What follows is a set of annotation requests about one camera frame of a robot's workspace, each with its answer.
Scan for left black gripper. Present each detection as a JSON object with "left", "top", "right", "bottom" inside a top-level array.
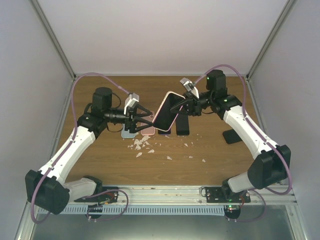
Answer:
[{"left": 105, "top": 103, "right": 153, "bottom": 133}]

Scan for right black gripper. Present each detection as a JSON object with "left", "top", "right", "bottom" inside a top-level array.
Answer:
[{"left": 169, "top": 91, "right": 214, "bottom": 117}]

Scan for black phone from blue case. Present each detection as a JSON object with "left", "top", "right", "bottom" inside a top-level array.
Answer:
[{"left": 175, "top": 114, "right": 190, "bottom": 136}]

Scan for pink phone case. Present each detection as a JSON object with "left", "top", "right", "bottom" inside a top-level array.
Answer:
[{"left": 140, "top": 111, "right": 155, "bottom": 136}]

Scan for purple black phone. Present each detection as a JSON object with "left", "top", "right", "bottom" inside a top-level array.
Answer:
[{"left": 157, "top": 129, "right": 171, "bottom": 136}]

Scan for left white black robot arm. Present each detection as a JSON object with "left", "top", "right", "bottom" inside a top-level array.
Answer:
[{"left": 25, "top": 87, "right": 153, "bottom": 215}]

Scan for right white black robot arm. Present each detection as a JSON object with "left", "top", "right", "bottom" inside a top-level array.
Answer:
[{"left": 170, "top": 69, "right": 293, "bottom": 203}]

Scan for phone in black case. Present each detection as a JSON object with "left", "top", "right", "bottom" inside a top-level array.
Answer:
[{"left": 222, "top": 129, "right": 242, "bottom": 145}]

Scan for white debris flakes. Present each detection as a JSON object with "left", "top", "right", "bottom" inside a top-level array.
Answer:
[{"left": 118, "top": 134, "right": 210, "bottom": 165}]

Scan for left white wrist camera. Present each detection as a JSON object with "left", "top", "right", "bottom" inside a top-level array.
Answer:
[{"left": 123, "top": 92, "right": 140, "bottom": 115}]

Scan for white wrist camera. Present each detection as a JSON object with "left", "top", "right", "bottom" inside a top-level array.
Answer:
[
  {"left": 123, "top": 92, "right": 140, "bottom": 115},
  {"left": 179, "top": 77, "right": 200, "bottom": 99}
]

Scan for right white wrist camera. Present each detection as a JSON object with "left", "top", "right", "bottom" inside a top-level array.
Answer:
[{"left": 179, "top": 77, "right": 200, "bottom": 99}]

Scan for aluminium front rail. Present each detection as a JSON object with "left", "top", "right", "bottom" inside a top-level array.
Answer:
[{"left": 26, "top": 183, "right": 298, "bottom": 205}]

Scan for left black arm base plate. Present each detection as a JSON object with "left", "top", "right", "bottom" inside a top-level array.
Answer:
[{"left": 74, "top": 186, "right": 119, "bottom": 204}]

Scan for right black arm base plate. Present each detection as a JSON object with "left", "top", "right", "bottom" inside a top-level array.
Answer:
[{"left": 199, "top": 185, "right": 251, "bottom": 204}]

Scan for grey slotted cable duct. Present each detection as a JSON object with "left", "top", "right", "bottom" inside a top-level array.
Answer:
[{"left": 37, "top": 204, "right": 226, "bottom": 216}]

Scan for right aluminium corner post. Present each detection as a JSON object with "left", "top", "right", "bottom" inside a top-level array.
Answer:
[{"left": 245, "top": 0, "right": 297, "bottom": 81}]

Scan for aluminium corner post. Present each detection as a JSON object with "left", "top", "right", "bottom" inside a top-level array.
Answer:
[
  {"left": 29, "top": 0, "right": 76, "bottom": 81},
  {"left": 245, "top": 0, "right": 297, "bottom": 81}
]

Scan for left aluminium corner post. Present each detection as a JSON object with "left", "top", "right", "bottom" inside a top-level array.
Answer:
[{"left": 29, "top": 0, "right": 76, "bottom": 81}]

